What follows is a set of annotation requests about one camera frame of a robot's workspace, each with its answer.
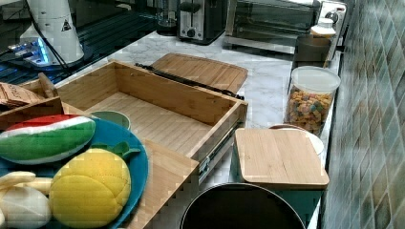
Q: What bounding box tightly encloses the silver toaster oven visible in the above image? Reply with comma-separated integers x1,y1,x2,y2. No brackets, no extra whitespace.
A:
224,0,347,61

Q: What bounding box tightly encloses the plush watermelon slice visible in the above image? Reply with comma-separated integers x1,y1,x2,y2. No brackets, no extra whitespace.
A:
0,114,96,165

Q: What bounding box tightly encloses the bamboo drawer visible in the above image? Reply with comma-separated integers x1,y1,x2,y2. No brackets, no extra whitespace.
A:
56,61,247,179

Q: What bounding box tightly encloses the clear cereal jar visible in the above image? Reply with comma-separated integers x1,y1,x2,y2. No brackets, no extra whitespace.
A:
284,66,341,135

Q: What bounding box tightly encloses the plush yellow pineapple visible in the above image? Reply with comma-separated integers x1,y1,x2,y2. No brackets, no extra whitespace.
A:
49,142,140,229

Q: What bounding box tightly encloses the blue round plate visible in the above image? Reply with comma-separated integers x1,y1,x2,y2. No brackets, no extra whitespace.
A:
0,119,149,229

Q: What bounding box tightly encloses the black two-slot toaster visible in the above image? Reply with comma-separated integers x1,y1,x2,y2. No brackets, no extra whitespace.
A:
178,0,228,45

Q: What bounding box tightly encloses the plush white banana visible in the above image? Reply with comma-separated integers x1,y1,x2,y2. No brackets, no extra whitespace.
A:
0,172,52,229

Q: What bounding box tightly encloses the green small bowl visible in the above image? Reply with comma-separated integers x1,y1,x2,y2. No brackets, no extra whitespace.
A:
91,111,131,130

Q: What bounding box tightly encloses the brown tea bag box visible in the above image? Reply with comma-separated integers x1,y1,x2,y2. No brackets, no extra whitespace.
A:
0,73,58,111

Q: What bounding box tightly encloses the large wooden cutting board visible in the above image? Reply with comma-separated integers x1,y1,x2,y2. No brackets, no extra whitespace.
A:
152,52,247,93

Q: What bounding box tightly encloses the black coffee grinder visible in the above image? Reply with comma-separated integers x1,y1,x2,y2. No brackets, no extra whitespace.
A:
156,0,177,36

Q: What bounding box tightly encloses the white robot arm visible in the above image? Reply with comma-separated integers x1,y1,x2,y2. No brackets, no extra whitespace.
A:
9,0,85,68

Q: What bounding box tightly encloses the black metal canister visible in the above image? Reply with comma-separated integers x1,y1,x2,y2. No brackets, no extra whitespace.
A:
293,34,331,65

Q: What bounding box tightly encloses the black round pot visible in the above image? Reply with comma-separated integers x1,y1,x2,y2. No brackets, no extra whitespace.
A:
180,183,306,229

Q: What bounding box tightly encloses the teal box with wooden lid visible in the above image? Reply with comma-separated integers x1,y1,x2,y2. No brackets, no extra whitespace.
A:
229,128,330,226

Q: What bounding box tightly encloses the white cap spice bottle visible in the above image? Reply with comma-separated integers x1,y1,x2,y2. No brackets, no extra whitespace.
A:
310,18,335,38

